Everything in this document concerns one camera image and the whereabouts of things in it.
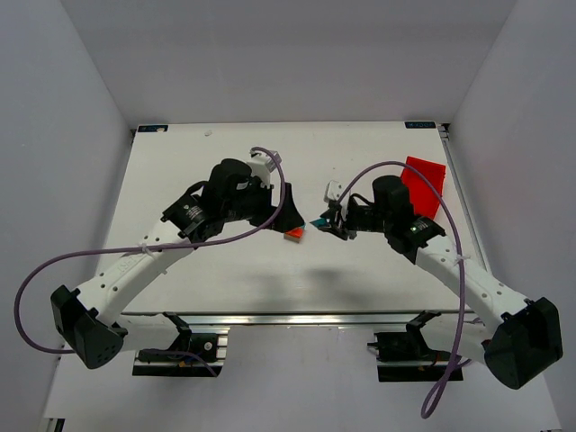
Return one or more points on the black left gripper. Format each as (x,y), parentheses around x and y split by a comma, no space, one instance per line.
(276,212)

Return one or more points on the red wood block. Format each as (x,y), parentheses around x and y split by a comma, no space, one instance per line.
(298,232)

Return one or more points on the blue corner label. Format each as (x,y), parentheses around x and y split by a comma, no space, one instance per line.
(417,125)
(155,128)

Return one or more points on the right side aluminium rail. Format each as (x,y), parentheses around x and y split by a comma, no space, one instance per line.
(480,250)

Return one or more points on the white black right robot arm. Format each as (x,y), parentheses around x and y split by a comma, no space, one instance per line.
(516,338)

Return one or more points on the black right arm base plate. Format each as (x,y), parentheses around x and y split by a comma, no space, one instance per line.
(398,361)

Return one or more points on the aluminium table edge rail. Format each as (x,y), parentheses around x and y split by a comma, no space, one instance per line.
(371,318)

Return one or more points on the red plastic bin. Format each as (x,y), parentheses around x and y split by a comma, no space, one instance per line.
(424,201)

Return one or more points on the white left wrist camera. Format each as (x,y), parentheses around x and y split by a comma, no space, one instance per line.
(262,166)

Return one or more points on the blue corner label right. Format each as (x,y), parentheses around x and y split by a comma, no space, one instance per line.
(417,125)

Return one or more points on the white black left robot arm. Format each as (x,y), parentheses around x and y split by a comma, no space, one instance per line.
(90,317)

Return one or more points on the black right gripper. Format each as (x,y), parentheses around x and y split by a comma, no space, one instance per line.
(341,220)

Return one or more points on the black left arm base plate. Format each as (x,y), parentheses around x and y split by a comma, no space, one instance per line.
(197,355)

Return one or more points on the teal triangular wood block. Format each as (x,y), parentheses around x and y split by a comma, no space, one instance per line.
(319,223)

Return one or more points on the blue corner label left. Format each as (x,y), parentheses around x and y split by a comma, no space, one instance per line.
(155,128)

